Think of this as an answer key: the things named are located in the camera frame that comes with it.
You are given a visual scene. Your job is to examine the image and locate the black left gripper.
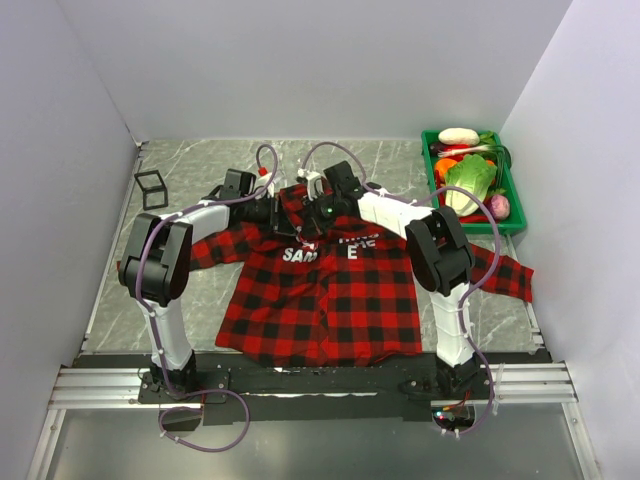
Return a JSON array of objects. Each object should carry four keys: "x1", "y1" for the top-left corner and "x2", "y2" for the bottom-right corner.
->
[{"x1": 241, "y1": 193, "x2": 299, "y2": 237}]

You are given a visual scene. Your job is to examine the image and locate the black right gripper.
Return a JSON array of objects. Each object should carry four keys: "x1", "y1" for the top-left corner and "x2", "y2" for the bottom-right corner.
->
[{"x1": 302, "y1": 192, "x2": 343, "y2": 239}]

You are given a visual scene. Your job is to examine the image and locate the red black plaid shirt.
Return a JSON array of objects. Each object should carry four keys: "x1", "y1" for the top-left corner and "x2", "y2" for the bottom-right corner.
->
[{"x1": 189, "y1": 185, "x2": 533, "y2": 366}]

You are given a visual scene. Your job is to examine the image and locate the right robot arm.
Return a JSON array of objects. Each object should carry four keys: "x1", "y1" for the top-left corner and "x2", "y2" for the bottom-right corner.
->
[{"x1": 297, "y1": 161, "x2": 479, "y2": 399}]

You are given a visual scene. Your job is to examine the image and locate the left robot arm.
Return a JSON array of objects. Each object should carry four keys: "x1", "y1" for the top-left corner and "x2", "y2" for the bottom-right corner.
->
[{"x1": 118, "y1": 169, "x2": 280, "y2": 402}]

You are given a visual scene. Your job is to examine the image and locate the black brooch display box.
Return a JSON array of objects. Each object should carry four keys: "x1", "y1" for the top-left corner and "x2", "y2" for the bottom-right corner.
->
[{"x1": 134, "y1": 169, "x2": 169, "y2": 212}]

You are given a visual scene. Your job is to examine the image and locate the dark purple eggplant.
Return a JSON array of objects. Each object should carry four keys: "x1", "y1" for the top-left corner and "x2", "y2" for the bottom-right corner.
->
[{"x1": 428, "y1": 142, "x2": 447, "y2": 154}]

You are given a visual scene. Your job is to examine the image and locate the orange fruit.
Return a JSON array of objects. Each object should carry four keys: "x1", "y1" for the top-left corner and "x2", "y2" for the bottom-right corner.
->
[{"x1": 434, "y1": 157, "x2": 457, "y2": 177}]

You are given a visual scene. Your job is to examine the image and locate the red chili pepper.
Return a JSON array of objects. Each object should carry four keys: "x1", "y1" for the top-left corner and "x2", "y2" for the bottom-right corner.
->
[{"x1": 459, "y1": 211, "x2": 489, "y2": 224}]

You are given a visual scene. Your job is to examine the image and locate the white potato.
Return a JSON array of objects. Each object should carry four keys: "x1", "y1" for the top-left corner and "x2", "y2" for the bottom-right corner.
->
[{"x1": 438, "y1": 127, "x2": 480, "y2": 146}]

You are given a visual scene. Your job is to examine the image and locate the green white cabbage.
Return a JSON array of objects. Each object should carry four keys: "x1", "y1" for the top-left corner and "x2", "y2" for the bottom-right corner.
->
[{"x1": 445, "y1": 154, "x2": 498, "y2": 217}]

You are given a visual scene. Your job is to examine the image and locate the purple onion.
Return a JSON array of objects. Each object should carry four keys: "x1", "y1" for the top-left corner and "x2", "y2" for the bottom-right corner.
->
[{"x1": 488, "y1": 194, "x2": 511, "y2": 221}]

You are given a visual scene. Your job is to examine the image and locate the white green onion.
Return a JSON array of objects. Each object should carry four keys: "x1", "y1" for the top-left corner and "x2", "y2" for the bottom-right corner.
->
[{"x1": 438, "y1": 144, "x2": 503, "y2": 158}]

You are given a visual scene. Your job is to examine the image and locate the green plastic tray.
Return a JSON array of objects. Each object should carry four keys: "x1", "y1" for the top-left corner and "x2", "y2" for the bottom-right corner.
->
[{"x1": 421, "y1": 130, "x2": 527, "y2": 235}]

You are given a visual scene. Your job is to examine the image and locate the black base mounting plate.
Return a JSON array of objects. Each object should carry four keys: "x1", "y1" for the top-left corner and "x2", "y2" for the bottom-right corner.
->
[{"x1": 138, "y1": 353, "x2": 490, "y2": 426}]

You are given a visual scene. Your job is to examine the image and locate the small circuit board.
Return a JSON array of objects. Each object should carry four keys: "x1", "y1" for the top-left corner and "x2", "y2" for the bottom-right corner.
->
[{"x1": 433, "y1": 405, "x2": 476, "y2": 432}]

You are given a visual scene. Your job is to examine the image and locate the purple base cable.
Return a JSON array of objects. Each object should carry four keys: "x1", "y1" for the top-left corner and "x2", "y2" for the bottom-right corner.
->
[{"x1": 158, "y1": 389, "x2": 251, "y2": 453}]

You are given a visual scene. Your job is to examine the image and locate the aluminium frame rail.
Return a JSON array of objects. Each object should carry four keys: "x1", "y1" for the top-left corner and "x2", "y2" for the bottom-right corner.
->
[{"x1": 47, "y1": 363, "x2": 577, "y2": 410}]

